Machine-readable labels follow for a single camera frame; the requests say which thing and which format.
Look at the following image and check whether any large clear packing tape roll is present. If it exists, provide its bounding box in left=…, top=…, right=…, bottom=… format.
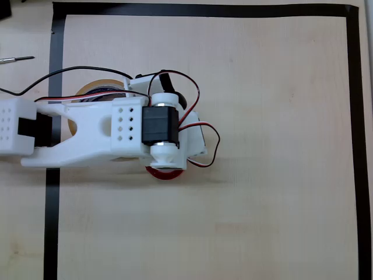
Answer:
left=68, top=78, right=138, bottom=163

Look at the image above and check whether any thin black-tipped screwdriver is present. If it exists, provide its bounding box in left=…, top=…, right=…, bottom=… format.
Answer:
left=0, top=55, right=36, bottom=64

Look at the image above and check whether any flat black object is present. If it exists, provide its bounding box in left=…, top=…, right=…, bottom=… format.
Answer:
left=0, top=0, right=12, bottom=20

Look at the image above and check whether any red white black servo cable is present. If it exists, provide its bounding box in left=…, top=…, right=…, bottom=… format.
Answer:
left=178, top=121, right=221, bottom=168
left=147, top=69, right=201, bottom=125

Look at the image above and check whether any small red tape roll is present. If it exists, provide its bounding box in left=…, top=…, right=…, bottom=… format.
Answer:
left=145, top=165, right=185, bottom=181

